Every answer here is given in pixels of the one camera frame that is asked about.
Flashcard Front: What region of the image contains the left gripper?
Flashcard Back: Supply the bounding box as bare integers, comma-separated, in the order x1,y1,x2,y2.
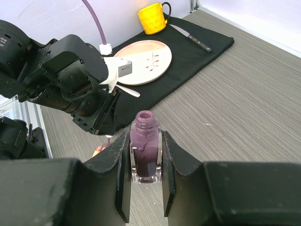
72,89,120,136

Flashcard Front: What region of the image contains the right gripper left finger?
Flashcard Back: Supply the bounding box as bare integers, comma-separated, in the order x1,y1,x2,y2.
0,129,130,226

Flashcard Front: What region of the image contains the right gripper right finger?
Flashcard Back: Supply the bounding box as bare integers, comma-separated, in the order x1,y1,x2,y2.
162,132,301,226

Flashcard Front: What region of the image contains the purple nail polish bottle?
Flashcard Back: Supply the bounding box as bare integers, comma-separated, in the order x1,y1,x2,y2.
129,110,163,184

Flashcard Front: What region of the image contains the white nail polish cap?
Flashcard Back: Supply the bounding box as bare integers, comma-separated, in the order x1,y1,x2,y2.
105,135,112,147

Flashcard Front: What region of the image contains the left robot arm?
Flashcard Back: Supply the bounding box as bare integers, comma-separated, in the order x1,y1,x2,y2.
0,21,120,136

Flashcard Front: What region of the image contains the mannequin hand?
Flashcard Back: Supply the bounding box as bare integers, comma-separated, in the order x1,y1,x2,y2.
92,142,110,157

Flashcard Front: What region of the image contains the silver fork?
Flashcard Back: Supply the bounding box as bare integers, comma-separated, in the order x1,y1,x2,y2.
116,85,140,97

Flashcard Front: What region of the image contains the pink cream plate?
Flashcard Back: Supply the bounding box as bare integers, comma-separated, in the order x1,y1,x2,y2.
115,40,172,86

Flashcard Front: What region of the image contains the yellow mug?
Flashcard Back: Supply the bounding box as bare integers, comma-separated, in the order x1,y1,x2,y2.
137,2,172,35

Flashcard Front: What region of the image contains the black cloth mat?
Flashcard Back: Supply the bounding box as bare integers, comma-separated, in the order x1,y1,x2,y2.
113,17,235,131

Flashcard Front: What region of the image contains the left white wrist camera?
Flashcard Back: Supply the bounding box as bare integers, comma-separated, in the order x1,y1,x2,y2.
99,43,132,93

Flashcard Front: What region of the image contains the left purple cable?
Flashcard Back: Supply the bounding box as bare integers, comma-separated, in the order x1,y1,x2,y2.
81,0,108,45

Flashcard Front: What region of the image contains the black handled knife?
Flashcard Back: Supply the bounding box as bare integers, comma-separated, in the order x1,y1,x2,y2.
171,24,212,53

